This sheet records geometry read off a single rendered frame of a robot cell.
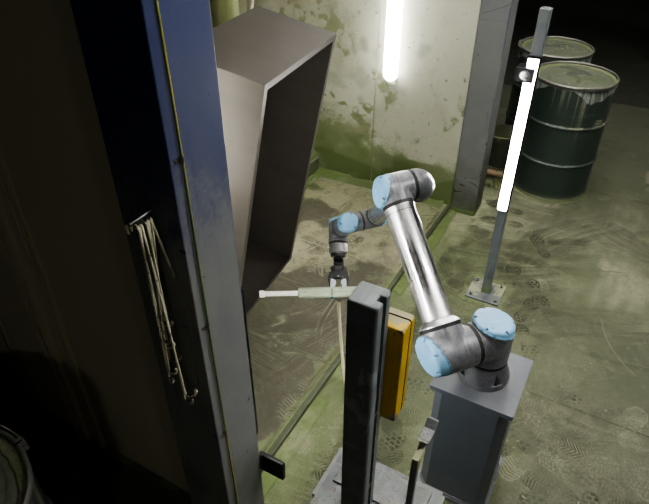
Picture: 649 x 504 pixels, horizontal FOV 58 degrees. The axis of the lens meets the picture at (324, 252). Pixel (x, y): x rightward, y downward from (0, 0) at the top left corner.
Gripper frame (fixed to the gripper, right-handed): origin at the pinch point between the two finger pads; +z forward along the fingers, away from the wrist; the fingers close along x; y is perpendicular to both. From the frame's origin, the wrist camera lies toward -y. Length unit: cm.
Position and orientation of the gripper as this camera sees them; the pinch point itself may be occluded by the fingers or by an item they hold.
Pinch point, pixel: (338, 295)
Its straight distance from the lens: 270.2
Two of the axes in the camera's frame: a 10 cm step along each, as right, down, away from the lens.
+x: -10.0, 0.0, 0.0
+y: 0.0, 2.1, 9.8
